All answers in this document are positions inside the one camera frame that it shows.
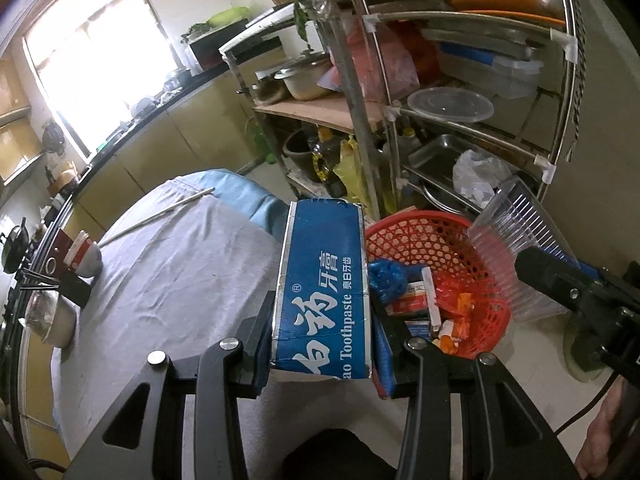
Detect blue toothpaste box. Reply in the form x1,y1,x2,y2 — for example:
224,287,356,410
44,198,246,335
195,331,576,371
269,198,374,382

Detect metal rack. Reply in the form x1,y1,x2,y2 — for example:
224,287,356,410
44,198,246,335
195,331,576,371
309,0,582,222

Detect steel pot with lid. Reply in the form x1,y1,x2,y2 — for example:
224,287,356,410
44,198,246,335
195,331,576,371
274,49,334,102

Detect person's right hand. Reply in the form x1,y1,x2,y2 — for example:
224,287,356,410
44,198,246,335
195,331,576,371
574,376,627,480

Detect white bowl with plastic cover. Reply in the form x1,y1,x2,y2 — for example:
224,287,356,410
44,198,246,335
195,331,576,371
21,291,79,349

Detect blue tablecloth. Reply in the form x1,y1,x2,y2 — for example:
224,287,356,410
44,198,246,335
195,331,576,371
191,169,302,242

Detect green vegetables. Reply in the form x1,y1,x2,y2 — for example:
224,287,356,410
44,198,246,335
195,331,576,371
182,6,252,41

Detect yellow base cabinets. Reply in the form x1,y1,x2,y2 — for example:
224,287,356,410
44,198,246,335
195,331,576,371
14,66,267,432

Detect grey tablecloth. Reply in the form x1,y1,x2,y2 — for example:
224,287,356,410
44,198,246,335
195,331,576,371
49,177,417,462

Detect dark chopstick holder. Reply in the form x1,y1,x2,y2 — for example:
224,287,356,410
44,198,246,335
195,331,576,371
20,269,94,309

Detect wooden shelf board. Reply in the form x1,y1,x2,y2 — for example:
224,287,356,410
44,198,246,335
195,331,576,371
251,94,397,134

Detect dark clay jar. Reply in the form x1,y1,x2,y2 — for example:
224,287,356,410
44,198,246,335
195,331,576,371
281,129,317,182

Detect white plastic bag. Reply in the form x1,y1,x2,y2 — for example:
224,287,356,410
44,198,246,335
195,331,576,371
451,149,512,207

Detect stack of clear containers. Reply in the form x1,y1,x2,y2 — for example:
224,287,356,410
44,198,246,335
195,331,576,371
439,41,544,99

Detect orange medicine box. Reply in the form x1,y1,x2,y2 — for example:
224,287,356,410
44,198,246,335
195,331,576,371
387,279,432,319

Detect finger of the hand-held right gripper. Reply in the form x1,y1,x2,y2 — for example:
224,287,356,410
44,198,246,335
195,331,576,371
545,246,621,287
515,245,599,312

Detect person's dark pants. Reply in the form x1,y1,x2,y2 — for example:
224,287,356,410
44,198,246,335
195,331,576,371
281,426,402,480

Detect metal tray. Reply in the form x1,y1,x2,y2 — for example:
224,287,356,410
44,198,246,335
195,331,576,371
404,134,507,212

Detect cooking oil bottle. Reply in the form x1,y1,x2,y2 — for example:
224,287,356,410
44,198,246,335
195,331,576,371
311,126,342,184

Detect microwave oven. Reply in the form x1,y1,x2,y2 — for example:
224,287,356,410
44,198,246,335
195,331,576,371
186,29,252,72

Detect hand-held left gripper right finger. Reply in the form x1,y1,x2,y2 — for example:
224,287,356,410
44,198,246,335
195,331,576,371
371,304,582,480

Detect small blue box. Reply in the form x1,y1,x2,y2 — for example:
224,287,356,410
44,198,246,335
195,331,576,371
404,316,434,339

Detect white shelf frame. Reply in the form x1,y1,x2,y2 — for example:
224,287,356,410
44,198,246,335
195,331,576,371
219,2,332,202

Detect long thin stick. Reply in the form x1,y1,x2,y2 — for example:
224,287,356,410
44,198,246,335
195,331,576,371
101,187,216,249

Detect black cable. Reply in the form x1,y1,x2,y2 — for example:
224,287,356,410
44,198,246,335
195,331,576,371
551,369,617,434

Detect clear plastic cup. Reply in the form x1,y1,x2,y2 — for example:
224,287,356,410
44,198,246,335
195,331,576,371
467,175,574,324

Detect red plastic bag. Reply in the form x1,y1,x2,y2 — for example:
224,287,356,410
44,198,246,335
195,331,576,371
434,279,477,312

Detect blue plastic bag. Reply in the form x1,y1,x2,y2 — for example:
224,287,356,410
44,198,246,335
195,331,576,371
368,258,426,307

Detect window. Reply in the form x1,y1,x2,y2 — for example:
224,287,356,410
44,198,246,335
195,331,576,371
22,0,187,157

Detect yellow wall cabinets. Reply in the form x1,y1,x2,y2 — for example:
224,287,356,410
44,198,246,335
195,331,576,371
0,55,44,187

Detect pink plastic bag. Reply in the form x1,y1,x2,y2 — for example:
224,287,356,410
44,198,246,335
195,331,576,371
344,24,422,94

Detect yellow plastic bag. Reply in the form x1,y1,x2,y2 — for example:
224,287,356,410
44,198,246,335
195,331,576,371
334,136,377,212

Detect clear plastic lid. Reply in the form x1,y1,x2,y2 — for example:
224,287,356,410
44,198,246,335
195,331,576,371
406,86,496,124

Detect red plastic basket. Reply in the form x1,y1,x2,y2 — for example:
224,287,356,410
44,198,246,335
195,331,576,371
363,209,512,362

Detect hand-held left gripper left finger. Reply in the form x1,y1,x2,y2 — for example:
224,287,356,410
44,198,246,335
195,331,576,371
64,292,277,480

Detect black wok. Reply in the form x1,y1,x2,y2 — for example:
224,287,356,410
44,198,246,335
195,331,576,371
0,217,32,274

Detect small dark pot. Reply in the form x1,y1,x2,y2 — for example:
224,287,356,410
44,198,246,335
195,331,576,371
249,74,287,107

